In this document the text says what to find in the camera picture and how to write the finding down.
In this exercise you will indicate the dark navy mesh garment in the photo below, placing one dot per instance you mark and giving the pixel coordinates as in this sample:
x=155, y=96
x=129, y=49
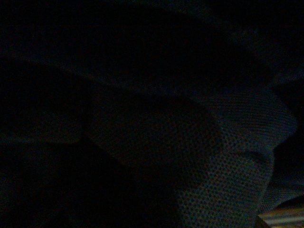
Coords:
x=149, y=113

